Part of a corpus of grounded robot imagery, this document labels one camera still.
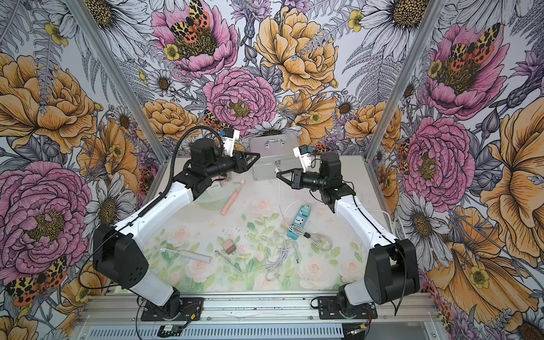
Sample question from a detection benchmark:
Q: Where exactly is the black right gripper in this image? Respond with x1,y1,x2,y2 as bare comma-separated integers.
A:
276,168,327,191

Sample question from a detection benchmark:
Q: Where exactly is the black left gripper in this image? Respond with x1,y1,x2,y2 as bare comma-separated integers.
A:
207,149,262,177

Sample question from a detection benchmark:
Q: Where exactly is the teal power strip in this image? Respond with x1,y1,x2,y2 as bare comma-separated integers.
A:
287,205,311,240

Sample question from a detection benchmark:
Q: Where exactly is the pink electric toothbrush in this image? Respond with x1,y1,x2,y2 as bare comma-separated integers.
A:
220,179,246,216

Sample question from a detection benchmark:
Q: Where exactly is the white usb cable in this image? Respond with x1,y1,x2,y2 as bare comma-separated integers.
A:
214,229,300,281

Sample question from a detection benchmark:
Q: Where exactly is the white charging cable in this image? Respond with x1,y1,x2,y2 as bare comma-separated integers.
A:
278,182,333,252

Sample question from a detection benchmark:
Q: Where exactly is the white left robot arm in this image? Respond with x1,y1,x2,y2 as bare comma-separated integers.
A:
92,128,260,320

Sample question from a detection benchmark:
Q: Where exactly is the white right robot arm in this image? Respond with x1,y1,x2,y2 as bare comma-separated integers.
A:
276,145,420,319

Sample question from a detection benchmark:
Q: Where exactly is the silver first aid case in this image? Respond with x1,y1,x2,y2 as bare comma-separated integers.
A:
249,135,301,181

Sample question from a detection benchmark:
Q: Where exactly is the white tube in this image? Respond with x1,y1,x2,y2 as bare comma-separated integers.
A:
160,248,212,264

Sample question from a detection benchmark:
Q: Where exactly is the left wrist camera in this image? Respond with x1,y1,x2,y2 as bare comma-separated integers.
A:
220,128,240,157

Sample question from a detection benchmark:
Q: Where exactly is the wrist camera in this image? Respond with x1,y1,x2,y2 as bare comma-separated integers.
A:
293,144,314,172
220,128,240,157

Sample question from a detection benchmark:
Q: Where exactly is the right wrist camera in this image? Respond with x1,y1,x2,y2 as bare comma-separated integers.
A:
293,144,314,172

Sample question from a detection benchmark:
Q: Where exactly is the white power strip cord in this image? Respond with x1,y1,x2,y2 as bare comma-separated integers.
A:
373,207,411,256

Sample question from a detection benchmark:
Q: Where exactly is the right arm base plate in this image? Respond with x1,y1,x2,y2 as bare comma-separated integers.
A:
310,296,378,321

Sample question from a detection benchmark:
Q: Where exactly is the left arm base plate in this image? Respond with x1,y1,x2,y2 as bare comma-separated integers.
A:
140,297,204,322

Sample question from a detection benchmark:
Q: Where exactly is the aluminium rail frame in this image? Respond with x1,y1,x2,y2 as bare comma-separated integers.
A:
72,291,448,339

